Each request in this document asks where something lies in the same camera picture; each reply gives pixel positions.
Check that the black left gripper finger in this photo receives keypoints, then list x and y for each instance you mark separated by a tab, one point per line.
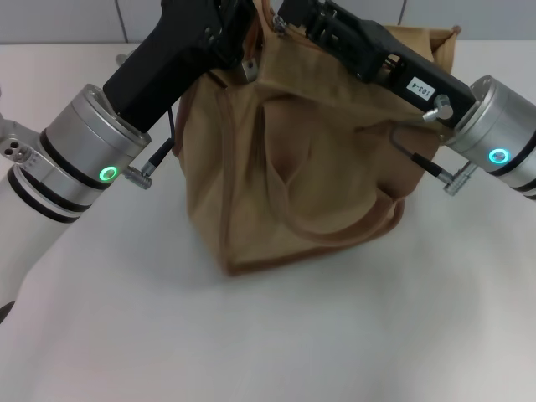
238	29

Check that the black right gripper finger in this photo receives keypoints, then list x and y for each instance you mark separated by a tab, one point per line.
324	27
297	10

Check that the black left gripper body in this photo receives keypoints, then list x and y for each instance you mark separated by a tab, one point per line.
163	71

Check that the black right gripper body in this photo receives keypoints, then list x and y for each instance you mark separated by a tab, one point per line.
377	54

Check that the silver metal zipper pull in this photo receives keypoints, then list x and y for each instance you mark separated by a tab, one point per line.
279	25

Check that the khaki fabric food bag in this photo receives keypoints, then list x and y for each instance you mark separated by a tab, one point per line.
326	188

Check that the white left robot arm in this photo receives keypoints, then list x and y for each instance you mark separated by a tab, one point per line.
71	163

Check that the small metal bag tag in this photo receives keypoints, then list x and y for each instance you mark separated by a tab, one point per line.
250	70

